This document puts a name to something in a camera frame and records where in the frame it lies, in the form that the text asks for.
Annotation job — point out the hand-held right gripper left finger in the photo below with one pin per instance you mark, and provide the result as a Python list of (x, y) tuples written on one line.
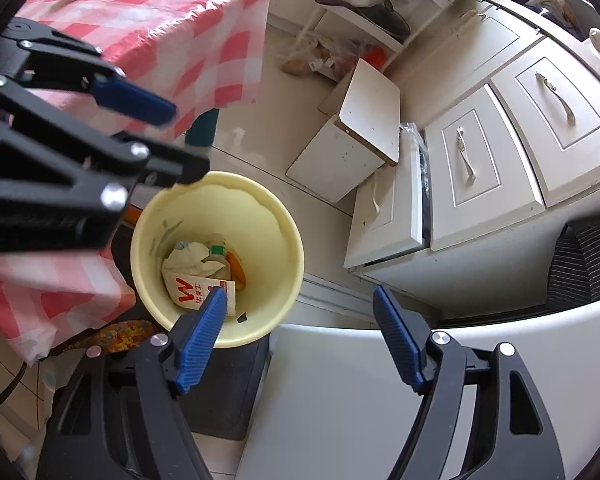
[(202, 340)]

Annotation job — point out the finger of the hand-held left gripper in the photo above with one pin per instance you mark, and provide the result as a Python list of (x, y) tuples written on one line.
[(170, 165), (130, 97)]

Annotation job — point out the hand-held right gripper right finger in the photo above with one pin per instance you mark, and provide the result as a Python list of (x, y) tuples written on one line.
[(397, 340)]

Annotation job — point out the yellow plastic bucket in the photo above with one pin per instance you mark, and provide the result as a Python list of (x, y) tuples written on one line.
[(270, 240)]

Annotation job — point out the teal table leg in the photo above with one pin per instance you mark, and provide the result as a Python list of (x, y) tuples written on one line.
[(202, 130)]

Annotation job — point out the white carton red label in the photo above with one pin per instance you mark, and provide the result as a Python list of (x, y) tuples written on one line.
[(190, 285)]

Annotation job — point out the orange wrapper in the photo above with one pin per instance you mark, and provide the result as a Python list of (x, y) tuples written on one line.
[(236, 267)]

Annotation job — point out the white appliance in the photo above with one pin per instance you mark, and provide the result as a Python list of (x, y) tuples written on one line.
[(330, 385)]

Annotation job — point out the red checkered tablecloth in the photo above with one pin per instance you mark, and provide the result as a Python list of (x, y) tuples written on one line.
[(180, 25)]

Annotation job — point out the green white wrapper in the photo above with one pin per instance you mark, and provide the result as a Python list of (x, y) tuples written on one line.
[(216, 249)]

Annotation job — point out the ajar white cabinet door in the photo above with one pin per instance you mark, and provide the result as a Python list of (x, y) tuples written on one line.
[(385, 220)]

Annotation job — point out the small white wooden stool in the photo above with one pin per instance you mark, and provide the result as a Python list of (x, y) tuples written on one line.
[(330, 160)]

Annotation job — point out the clear bag of food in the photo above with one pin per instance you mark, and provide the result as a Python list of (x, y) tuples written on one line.
[(300, 62)]

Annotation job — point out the white cabinet drawer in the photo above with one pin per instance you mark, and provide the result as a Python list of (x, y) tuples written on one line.
[(580, 125), (495, 180)]

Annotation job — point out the white kitchen cabinet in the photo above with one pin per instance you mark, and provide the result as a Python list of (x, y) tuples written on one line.
[(480, 160)]

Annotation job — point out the dark striped cloth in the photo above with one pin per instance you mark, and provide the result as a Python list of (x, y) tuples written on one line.
[(590, 260)]

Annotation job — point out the red plastic bag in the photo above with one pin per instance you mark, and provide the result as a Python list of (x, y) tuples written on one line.
[(372, 56)]

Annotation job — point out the black pan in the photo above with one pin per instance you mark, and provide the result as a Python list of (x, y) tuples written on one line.
[(380, 17)]

